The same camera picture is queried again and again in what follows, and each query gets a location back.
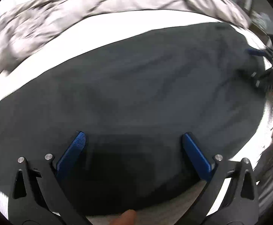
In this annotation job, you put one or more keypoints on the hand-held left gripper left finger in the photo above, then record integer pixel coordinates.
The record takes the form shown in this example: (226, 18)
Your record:
(72, 152)

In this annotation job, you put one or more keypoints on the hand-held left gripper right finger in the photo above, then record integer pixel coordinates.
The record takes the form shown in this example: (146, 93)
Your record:
(196, 155)

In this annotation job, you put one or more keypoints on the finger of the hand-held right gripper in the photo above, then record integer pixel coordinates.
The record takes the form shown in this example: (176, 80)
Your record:
(256, 52)
(259, 79)

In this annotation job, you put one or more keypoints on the black pants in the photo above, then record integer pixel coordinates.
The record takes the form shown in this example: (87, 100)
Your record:
(131, 93)

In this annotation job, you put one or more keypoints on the person's left hand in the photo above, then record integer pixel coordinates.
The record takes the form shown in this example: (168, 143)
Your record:
(125, 218)

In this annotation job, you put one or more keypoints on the person's grey clothing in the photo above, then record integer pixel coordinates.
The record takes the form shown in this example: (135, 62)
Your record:
(272, 168)

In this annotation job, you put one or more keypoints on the white honeycomb mattress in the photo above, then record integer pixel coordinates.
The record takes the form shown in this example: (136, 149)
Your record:
(56, 58)

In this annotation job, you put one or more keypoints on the grey duvet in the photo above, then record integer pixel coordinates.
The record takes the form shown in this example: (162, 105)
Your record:
(56, 16)

